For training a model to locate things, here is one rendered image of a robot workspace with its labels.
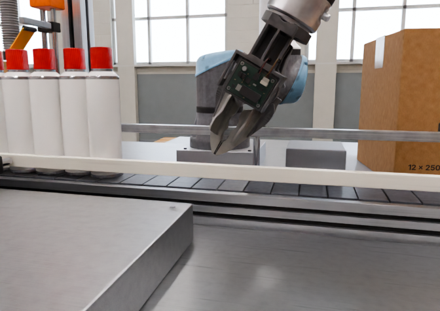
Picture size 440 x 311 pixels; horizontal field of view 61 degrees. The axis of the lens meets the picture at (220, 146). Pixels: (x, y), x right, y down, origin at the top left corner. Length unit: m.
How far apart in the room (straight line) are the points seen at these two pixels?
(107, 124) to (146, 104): 5.90
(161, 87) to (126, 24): 1.15
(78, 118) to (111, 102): 0.06
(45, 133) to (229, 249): 0.36
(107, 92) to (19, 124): 0.17
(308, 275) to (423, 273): 0.12
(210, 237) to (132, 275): 0.19
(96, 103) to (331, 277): 0.41
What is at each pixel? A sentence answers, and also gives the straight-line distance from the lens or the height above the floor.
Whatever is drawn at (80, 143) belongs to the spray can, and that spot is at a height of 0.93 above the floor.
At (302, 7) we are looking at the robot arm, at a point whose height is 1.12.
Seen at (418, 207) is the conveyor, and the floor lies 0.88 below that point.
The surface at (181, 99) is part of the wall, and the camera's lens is 6.27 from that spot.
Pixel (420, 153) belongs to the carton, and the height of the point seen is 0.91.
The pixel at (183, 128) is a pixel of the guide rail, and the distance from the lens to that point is 0.61.
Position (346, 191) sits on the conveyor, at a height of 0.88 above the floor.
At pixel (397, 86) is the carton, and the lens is 0.72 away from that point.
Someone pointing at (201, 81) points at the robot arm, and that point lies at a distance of 0.90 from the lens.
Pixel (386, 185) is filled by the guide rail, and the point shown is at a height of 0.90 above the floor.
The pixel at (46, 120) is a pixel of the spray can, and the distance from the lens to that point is 0.67.
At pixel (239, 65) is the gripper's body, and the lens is 0.49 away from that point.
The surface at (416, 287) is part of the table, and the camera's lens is 0.44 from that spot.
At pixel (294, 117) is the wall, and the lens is 5.93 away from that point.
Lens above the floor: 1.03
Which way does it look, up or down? 9 degrees down
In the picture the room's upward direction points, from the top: straight up
